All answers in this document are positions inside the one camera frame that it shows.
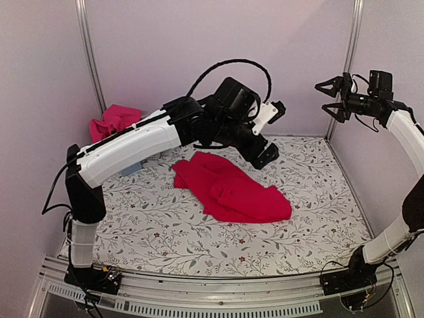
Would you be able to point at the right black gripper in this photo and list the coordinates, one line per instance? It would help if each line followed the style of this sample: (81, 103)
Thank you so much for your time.
(342, 114)

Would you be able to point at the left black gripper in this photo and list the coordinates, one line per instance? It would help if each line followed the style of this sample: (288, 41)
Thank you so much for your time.
(250, 153)

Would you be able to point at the red t-shirt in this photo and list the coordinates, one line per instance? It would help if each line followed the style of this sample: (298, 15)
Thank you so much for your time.
(227, 193)

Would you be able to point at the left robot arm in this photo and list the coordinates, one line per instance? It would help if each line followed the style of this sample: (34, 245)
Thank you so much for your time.
(233, 116)

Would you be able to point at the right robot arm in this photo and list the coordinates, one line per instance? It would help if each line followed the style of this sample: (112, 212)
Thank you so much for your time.
(399, 120)

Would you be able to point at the light blue cloth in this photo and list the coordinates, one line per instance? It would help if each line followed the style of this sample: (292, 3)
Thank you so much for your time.
(132, 169)

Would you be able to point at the floral tablecloth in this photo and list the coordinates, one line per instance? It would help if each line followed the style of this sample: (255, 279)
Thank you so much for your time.
(300, 221)

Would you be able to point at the pink garment in basket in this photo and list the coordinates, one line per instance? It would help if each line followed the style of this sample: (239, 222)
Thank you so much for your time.
(114, 120)

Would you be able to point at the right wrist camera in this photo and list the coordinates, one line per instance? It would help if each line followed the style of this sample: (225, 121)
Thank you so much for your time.
(354, 86)

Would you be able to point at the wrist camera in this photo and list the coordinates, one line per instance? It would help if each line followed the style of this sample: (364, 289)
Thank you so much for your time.
(354, 86)
(269, 112)

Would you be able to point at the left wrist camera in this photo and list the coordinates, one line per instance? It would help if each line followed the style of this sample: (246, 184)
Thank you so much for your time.
(269, 112)

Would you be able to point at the right aluminium frame post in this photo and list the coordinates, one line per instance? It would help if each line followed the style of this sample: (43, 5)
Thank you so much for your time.
(354, 34)

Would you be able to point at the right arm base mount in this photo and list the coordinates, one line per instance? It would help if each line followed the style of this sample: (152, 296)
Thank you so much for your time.
(358, 274)

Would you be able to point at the front aluminium rail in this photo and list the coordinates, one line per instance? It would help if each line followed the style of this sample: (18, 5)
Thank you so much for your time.
(144, 294)

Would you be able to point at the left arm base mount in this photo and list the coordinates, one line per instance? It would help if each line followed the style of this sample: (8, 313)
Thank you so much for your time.
(105, 280)

